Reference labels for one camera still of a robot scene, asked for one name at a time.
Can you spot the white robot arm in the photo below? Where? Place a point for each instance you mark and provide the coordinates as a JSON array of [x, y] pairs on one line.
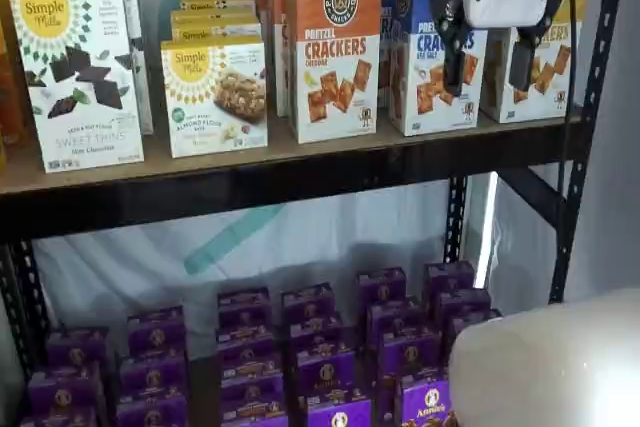
[[550, 372]]

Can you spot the purple Annie's snack box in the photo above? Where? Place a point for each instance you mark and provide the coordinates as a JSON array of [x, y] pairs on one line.
[[462, 304], [255, 420], [55, 419], [64, 392], [156, 332], [150, 414], [395, 318], [472, 324], [77, 349], [449, 279], [250, 372], [152, 374], [425, 407], [252, 397], [245, 344], [409, 354], [340, 414], [244, 307], [326, 372], [381, 287], [307, 304], [316, 337]]

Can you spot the brown particleboard shelf board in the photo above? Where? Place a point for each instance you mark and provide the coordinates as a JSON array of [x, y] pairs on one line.
[[280, 152]]

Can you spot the black metal shelf rack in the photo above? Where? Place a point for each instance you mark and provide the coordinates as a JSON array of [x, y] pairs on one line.
[[300, 189]]

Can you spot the Simple Mills almond bars box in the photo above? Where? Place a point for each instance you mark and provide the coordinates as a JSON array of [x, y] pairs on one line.
[[215, 33], [215, 18], [215, 97], [217, 3]]

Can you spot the Simple Mills Sweet Thins box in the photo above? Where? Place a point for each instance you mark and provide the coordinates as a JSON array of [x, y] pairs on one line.
[[75, 82], [143, 72]]

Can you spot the plain orange snack box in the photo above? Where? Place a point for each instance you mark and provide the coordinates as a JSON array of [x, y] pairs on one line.
[[10, 72]]

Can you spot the white backdrop with teal logo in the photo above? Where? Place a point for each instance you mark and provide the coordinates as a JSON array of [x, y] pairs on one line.
[[150, 257]]

